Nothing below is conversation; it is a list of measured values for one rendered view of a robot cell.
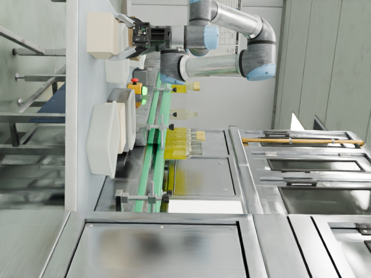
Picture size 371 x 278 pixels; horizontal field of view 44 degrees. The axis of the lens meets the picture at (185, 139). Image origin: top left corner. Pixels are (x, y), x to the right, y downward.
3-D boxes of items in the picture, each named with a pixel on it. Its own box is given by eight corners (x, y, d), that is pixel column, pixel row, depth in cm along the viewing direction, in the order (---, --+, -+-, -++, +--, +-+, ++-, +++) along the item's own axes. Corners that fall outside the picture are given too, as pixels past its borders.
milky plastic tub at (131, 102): (110, 151, 186) (131, 152, 186) (107, 99, 178) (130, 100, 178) (116, 135, 202) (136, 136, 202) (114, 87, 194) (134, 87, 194)
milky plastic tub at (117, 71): (101, 87, 174) (125, 88, 174) (97, 30, 163) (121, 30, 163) (109, 72, 189) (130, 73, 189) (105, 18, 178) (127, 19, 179)
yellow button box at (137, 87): (126, 99, 240) (141, 99, 240) (126, 85, 237) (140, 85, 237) (128, 95, 246) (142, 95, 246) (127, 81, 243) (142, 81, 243)
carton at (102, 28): (86, 12, 139) (111, 12, 139) (96, 23, 155) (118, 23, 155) (86, 51, 140) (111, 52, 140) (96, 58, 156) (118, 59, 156)
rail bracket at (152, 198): (99, 230, 146) (169, 231, 146) (95, 184, 140) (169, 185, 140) (101, 222, 150) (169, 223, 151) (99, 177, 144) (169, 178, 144)
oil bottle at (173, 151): (146, 159, 214) (191, 160, 214) (146, 148, 212) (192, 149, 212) (147, 154, 219) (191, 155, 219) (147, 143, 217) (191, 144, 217)
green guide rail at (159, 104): (147, 128, 207) (164, 129, 207) (147, 127, 207) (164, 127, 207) (164, 51, 369) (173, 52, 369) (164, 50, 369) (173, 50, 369)
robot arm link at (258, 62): (169, 55, 215) (280, 44, 187) (168, 87, 215) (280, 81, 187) (154, 51, 204) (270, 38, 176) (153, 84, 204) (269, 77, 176)
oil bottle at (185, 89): (159, 92, 315) (200, 93, 315) (159, 85, 313) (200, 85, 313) (159, 90, 320) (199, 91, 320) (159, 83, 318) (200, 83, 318)
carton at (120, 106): (101, 153, 168) (121, 153, 168) (99, 111, 162) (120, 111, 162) (106, 142, 179) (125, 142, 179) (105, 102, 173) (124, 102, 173)
